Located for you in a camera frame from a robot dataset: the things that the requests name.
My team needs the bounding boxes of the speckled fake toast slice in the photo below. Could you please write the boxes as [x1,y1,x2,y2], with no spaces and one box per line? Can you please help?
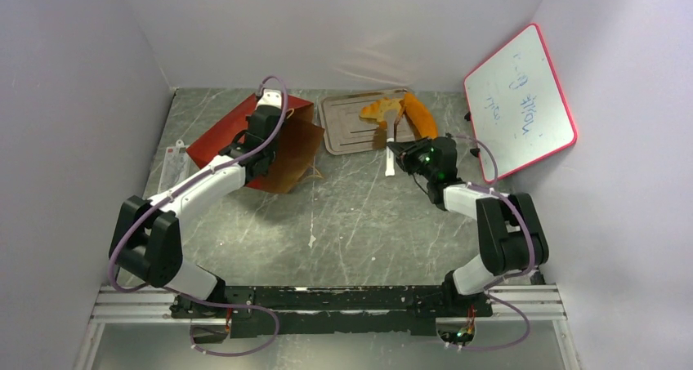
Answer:
[373,98,404,129]

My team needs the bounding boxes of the aluminium rail frame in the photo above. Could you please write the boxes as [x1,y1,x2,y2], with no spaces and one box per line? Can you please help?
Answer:
[73,194,583,370]

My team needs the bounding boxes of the red framed whiteboard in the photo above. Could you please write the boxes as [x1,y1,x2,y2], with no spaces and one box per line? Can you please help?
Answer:
[463,23,578,183]

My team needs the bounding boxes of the orange fake bread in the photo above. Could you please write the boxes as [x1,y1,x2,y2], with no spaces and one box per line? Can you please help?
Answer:
[403,92,439,139]

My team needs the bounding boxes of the red brown paper bag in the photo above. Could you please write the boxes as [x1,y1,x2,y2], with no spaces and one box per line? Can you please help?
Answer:
[187,95,324,194]

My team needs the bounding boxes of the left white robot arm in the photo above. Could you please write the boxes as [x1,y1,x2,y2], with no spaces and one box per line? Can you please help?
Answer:
[107,103,287,318]

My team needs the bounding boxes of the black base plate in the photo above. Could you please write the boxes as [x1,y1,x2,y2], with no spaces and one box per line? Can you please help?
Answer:
[170,285,493,338]

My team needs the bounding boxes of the metal baking tray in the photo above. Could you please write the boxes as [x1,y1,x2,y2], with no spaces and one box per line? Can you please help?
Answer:
[318,87,408,155]

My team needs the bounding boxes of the metal tongs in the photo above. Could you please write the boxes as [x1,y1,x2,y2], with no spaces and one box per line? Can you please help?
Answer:
[384,107,408,178]

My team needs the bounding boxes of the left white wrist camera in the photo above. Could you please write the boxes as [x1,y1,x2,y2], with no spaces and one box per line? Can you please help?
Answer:
[256,88,284,110]

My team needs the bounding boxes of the clear plastic package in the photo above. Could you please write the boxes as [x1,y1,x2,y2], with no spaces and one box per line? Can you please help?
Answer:
[158,140,190,193]

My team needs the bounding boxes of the yellow fake bread slice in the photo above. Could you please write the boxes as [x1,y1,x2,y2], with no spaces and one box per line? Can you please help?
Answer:
[360,100,383,123]

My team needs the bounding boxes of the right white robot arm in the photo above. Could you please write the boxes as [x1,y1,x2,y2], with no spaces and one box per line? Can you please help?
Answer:
[387,135,549,316]

